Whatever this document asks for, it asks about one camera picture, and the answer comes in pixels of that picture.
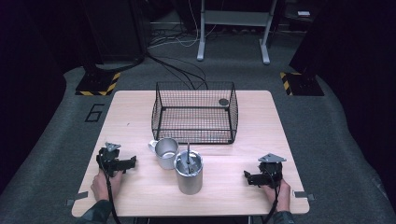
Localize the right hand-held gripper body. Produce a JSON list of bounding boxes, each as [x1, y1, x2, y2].
[[256, 152, 288, 189]]

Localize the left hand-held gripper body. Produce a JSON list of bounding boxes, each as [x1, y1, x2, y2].
[[95, 141, 127, 177]]

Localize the steel mug with handle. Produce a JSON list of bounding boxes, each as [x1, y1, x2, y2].
[[148, 136, 181, 171]]

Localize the tall steel canister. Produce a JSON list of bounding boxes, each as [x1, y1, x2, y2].
[[173, 149, 205, 196]]

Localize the black wire basket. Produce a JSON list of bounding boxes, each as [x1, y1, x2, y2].
[[151, 81, 240, 146]]

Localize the person's right hand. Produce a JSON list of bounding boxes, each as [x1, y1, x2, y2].
[[262, 178, 291, 214]]

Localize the person's left hand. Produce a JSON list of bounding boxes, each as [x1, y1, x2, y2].
[[90, 169, 124, 203]]

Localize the grey tape strip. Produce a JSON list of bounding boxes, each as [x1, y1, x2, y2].
[[65, 190, 90, 207], [292, 189, 316, 202]]

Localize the metal utensil in canister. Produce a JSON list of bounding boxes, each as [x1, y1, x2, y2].
[[185, 142, 201, 175]]

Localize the hazard-striped black stand base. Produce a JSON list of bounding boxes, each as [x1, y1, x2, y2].
[[278, 71, 325, 97], [75, 71, 121, 97]]

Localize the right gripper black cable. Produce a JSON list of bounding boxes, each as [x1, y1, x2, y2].
[[262, 174, 282, 224]]

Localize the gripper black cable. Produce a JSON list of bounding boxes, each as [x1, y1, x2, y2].
[[97, 155, 121, 224], [262, 174, 282, 224]]

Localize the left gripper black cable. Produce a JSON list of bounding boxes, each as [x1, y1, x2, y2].
[[97, 155, 121, 224]]

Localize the black floor cables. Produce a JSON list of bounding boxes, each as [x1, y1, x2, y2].
[[143, 49, 210, 91]]

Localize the white floor cables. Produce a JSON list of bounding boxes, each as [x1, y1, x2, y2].
[[148, 0, 219, 49]]

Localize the white metal stand frame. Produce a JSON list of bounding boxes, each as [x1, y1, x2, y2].
[[196, 0, 278, 65]]

